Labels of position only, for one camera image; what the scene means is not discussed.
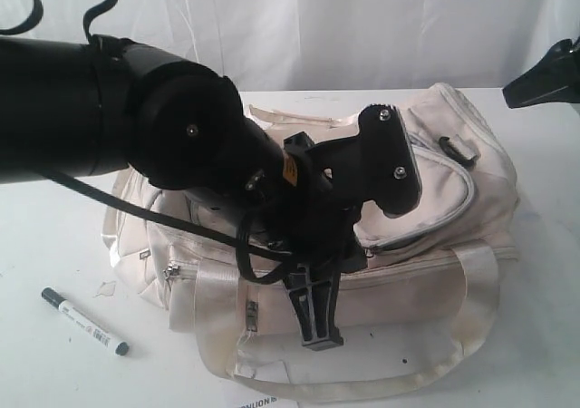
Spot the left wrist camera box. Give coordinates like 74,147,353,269
357,104,422,219

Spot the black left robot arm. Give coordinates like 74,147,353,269
1,36,366,350

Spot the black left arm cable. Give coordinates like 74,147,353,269
0,0,295,287

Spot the white backdrop curtain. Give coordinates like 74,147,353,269
1,0,579,91

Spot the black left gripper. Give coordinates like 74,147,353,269
244,131,366,350

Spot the white marker with black cap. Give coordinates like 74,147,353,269
41,287,131,356

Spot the cream fabric duffel bag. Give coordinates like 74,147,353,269
101,81,520,390

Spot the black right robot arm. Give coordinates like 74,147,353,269
502,39,579,109

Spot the white printed paper sheet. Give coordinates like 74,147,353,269
222,381,300,408

